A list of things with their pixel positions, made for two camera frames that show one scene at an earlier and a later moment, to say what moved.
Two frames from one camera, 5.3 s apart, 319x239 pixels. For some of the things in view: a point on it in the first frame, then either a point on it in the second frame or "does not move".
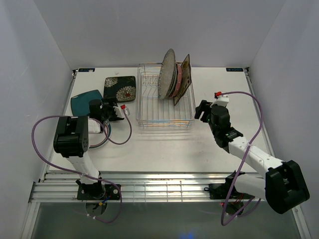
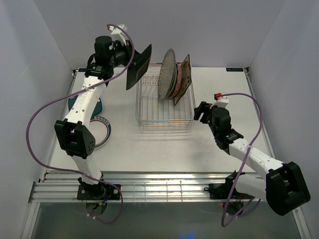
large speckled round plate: (166, 73) does not move
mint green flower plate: (174, 84) does not move
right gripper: (204, 106) does not move
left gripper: (111, 103) → (128, 50)
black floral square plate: (121, 89) → (138, 66)
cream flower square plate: (186, 79) does not move
